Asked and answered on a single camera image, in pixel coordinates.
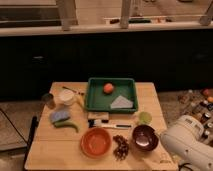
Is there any dark brown bowl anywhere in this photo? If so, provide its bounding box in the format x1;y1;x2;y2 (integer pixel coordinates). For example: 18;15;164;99
132;124;159;152

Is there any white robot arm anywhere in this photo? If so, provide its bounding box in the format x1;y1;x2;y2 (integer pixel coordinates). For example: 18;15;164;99
160;115;213;171

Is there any green plastic tray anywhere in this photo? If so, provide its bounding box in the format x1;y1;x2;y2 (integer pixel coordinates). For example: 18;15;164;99
85;77;138;114

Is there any orange ball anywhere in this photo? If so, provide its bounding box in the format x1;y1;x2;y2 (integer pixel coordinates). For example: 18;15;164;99
103;83;114;94

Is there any grey folded cloth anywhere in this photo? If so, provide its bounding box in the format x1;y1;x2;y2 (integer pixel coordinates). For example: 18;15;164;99
110;95;133;109

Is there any thin dark pen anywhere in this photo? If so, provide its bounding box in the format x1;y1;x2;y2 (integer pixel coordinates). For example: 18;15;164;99
62;86;85;95

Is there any yellow banana toy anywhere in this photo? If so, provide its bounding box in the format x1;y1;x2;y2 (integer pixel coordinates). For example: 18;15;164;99
76;95;85;110

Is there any white round container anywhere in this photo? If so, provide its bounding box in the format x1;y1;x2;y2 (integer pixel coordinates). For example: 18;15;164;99
59;89;75;105

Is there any green plastic cup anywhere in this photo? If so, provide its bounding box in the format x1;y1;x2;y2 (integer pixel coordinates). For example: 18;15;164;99
138;112;152;125

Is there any orange bowl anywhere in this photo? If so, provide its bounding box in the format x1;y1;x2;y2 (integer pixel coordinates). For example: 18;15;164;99
80;127;111;158

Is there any green toy pepper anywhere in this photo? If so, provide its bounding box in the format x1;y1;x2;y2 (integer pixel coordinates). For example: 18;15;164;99
53;121;79;133

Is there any blue sponge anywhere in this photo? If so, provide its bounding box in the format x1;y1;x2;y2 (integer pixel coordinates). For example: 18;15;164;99
49;109;70;124

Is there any wooden folding table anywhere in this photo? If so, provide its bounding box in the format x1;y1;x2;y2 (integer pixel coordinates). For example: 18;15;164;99
24;82;178;171

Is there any brown bead cluster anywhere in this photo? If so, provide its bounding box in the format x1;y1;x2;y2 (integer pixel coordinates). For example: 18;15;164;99
113;135;129;161

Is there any spice bottle rack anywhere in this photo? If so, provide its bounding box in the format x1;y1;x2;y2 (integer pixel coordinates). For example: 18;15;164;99
178;89;213;139

